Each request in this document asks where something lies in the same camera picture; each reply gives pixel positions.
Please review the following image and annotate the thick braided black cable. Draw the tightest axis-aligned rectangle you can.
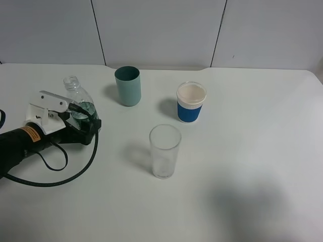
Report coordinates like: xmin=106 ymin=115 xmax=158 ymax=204
xmin=0 ymin=102 xmax=99 ymax=188

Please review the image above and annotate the clear bottle green label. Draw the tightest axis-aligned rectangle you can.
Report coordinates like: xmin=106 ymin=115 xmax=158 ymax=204
xmin=63 ymin=76 xmax=99 ymax=120

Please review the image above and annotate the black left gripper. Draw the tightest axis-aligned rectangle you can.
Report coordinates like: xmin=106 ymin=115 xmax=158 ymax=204
xmin=41 ymin=112 xmax=101 ymax=146

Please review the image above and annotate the tall clear drinking glass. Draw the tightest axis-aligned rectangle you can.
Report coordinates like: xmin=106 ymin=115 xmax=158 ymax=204
xmin=149 ymin=124 xmax=182 ymax=179

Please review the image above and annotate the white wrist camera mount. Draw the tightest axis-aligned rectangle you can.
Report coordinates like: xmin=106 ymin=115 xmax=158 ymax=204
xmin=24 ymin=91 xmax=72 ymax=135

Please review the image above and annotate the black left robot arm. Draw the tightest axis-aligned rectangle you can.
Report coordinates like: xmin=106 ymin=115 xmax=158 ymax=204
xmin=1 ymin=112 xmax=101 ymax=177

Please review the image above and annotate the teal green plastic cup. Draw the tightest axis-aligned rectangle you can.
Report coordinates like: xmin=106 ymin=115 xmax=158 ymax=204
xmin=115 ymin=66 xmax=141 ymax=106

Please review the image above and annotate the white cup blue sleeve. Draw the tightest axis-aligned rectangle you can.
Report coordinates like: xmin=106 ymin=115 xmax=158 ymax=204
xmin=177 ymin=82 xmax=207 ymax=123

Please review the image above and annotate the thin black cable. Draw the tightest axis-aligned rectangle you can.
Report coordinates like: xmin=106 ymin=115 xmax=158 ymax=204
xmin=37 ymin=141 xmax=69 ymax=171

